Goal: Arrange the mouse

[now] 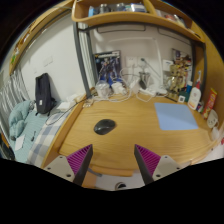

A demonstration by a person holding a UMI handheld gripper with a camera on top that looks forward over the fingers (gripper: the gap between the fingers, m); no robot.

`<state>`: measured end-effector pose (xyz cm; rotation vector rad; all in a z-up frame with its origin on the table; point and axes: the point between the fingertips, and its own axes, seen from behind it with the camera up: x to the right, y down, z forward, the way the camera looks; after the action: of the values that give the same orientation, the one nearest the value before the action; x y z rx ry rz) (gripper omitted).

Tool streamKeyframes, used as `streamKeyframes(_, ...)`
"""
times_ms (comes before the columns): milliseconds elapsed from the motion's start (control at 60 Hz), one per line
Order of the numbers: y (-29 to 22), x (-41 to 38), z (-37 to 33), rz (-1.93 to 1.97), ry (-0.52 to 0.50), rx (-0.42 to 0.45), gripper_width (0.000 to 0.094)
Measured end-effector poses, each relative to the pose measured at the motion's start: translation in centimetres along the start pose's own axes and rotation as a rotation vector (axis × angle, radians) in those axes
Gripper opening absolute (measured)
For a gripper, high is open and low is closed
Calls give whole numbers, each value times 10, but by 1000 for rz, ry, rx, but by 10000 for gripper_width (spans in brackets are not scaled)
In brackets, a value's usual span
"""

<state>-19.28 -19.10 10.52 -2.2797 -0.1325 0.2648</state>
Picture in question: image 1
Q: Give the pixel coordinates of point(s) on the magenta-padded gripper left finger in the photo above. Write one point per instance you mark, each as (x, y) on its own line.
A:
(78, 160)

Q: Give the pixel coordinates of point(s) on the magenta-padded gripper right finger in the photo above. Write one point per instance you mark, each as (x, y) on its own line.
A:
(148, 160)

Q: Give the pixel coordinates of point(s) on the black computer mouse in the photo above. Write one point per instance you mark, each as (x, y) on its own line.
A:
(104, 127)

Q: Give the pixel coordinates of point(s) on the light blue mouse pad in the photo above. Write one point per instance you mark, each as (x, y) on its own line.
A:
(175, 116)

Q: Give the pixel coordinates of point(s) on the blue white checked blanket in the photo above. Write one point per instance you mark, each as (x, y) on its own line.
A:
(45, 140)

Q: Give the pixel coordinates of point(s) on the teal bed sheet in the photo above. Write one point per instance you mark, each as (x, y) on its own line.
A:
(31, 133)

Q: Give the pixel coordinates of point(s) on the white tissue box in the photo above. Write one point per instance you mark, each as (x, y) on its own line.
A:
(66, 105)

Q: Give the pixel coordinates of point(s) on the crumpled clear plastic bag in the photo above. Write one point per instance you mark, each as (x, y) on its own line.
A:
(88, 102)

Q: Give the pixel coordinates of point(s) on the white power strip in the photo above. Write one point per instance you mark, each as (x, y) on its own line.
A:
(146, 92)

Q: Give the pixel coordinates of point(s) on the small white square clock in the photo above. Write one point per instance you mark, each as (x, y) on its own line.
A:
(181, 98)

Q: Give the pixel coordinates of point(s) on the white desk lamp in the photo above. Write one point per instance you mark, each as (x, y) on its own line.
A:
(162, 91)

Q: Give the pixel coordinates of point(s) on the teal pillow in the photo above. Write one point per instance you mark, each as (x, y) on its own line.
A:
(18, 118)

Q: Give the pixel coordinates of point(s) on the small blue red bottle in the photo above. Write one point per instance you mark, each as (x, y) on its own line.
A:
(200, 107)

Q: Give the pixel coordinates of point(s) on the clear domed plastic cup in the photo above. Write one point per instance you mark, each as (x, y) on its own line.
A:
(102, 89)

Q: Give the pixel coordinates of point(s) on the black backpack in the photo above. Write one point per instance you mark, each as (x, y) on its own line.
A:
(44, 93)

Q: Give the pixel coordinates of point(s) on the white printed mug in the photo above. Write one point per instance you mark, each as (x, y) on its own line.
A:
(212, 119)

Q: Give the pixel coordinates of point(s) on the white red-pump lotion bottle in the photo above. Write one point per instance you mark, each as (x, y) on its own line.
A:
(194, 98)

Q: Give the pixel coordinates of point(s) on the white charger block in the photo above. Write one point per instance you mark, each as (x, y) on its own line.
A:
(118, 88)

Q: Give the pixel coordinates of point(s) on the brown brick-built tree figure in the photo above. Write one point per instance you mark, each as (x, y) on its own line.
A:
(176, 78)

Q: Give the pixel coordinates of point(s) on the wooden overhead shelf unit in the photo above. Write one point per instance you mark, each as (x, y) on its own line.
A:
(133, 17)

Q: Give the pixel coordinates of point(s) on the white wall-mounted box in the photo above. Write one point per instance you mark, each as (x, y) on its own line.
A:
(167, 65)

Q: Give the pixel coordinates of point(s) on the grey metal desk frame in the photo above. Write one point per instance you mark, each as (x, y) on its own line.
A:
(81, 60)

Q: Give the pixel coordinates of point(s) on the white wall socket panel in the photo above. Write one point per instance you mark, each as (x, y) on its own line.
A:
(131, 61)

